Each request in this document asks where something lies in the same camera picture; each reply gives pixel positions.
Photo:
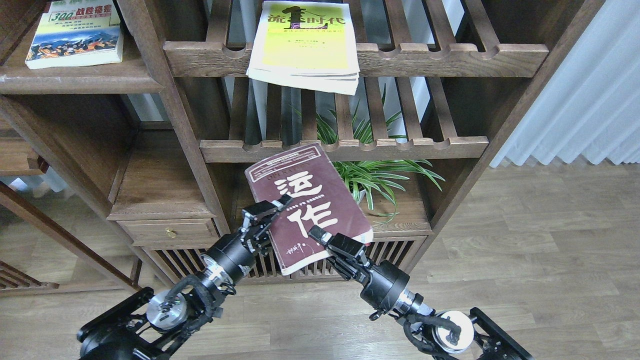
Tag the brass drawer knob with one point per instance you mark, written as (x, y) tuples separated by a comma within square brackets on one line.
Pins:
[(170, 233)]

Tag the green spider plant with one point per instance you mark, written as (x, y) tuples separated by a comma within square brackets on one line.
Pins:
[(376, 177)]

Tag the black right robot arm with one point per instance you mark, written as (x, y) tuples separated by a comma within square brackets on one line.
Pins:
[(441, 335)]

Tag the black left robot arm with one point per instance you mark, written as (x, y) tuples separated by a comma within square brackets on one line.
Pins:
[(148, 326)]

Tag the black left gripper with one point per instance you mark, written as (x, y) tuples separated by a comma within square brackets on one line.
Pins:
[(233, 256)]

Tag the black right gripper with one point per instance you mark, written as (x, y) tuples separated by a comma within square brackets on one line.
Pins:
[(384, 284)]

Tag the colourful mountain cover book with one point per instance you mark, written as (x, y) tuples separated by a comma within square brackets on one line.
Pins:
[(77, 33)]

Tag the dark maroon cover book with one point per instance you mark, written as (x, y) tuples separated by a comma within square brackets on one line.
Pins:
[(319, 197)]

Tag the white pleated curtain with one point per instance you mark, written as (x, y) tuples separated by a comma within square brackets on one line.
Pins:
[(591, 105)]

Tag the yellow green cover book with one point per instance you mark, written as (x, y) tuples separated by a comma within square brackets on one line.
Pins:
[(307, 45)]

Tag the dark wooden bookshelf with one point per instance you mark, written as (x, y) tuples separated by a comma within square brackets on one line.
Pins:
[(161, 139)]

